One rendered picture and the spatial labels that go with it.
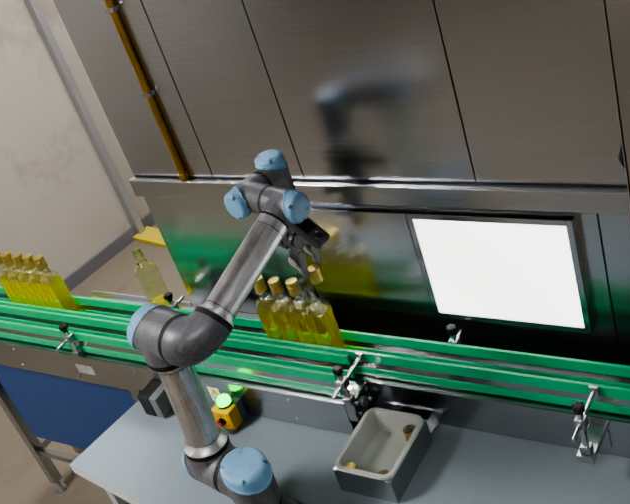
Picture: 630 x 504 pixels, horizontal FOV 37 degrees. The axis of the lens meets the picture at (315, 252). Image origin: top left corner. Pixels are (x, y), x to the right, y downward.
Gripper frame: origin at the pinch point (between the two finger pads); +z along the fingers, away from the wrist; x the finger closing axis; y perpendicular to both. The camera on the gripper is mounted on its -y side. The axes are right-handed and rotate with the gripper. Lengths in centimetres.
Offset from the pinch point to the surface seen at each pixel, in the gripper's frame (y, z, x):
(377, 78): -20, -47, -22
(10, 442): 205, 125, 51
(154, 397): 52, 39, 36
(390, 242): -13.2, -1.1, -17.0
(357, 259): -1.5, 5.7, -13.9
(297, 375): 3.9, 27.7, 14.2
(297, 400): 5.1, 36.0, 16.4
